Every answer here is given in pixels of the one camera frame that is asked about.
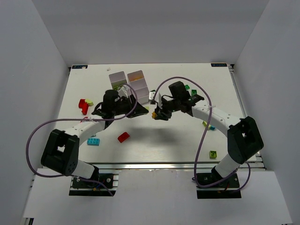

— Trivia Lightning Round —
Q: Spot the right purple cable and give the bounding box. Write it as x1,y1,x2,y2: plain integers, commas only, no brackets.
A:
153,76,251,193

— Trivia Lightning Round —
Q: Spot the dark green square lego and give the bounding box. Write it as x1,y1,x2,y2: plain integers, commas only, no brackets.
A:
191,90,197,96

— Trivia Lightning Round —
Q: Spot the red lego piece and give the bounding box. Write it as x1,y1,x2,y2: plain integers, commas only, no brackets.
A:
78,99,89,115

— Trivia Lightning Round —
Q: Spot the pale yellow orange lego stack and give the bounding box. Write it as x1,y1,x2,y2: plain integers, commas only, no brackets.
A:
152,112,157,119

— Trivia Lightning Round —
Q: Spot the left blue table label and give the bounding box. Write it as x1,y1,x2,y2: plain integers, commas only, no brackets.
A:
71,65,88,69

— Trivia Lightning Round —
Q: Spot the white divided container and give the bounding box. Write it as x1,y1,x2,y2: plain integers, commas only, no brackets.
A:
127,70,149,104
109,71,127,89

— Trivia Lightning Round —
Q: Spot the blue table label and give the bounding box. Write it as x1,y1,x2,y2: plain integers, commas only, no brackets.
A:
210,63,227,67
71,65,88,69

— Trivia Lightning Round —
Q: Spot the red curved lego brick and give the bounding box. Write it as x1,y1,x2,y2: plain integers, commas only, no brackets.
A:
117,132,130,143

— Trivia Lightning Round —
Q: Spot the purple cable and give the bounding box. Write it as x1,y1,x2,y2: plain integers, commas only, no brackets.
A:
25,83,139,196
153,76,251,193

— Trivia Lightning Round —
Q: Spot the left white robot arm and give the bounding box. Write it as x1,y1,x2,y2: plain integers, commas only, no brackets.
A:
41,90,149,180

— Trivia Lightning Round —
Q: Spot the pale lime lego brick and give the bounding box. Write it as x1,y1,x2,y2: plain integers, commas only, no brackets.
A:
85,99,94,106

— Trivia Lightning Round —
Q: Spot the right white divided container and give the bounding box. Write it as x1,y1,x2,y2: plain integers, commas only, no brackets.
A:
127,70,149,104

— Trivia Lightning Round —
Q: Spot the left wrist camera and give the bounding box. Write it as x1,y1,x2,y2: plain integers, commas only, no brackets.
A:
118,85,130,98

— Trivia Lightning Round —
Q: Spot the left white divided container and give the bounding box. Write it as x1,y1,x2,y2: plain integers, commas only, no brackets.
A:
109,71,127,89

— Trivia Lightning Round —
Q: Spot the right blue table label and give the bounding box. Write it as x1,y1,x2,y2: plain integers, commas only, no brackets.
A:
210,63,227,67

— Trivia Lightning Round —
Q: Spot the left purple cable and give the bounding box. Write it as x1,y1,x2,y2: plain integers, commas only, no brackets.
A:
25,83,139,196

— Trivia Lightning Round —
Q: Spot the long cyan lego brick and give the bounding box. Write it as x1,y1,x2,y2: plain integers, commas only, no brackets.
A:
87,138,100,146

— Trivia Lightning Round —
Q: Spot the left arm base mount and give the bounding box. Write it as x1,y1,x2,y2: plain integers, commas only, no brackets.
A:
69,170,119,197

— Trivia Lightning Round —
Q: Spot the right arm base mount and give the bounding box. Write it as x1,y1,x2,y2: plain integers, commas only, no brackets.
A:
196,172,241,199

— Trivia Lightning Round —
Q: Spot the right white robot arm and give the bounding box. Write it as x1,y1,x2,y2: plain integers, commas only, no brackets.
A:
149,81,264,188

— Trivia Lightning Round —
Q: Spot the lime square lego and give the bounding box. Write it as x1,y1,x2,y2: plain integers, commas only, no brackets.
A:
209,150,218,159
202,121,211,129

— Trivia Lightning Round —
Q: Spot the orange butterfly round lego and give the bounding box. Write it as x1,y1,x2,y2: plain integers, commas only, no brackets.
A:
128,74,144,82

